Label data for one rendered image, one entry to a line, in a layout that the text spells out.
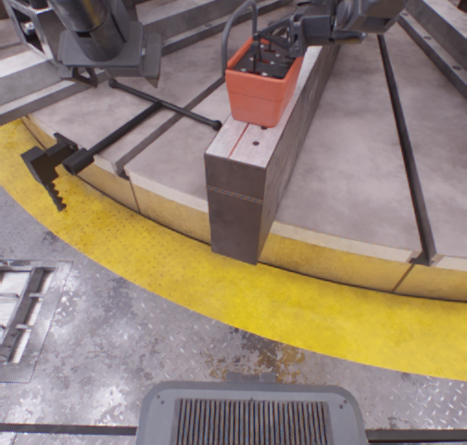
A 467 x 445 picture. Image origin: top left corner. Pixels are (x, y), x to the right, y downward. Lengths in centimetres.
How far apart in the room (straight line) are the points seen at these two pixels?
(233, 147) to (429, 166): 90
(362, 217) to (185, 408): 75
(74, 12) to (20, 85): 134
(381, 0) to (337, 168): 78
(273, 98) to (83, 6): 42
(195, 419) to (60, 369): 56
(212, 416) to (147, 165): 84
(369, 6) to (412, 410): 109
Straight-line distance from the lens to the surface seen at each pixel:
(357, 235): 111
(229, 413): 90
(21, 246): 164
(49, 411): 128
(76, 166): 133
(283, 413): 91
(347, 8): 66
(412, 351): 135
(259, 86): 73
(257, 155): 72
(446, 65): 212
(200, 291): 129
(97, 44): 48
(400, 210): 124
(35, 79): 179
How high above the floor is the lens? 115
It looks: 50 degrees down
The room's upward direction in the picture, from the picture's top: straight up
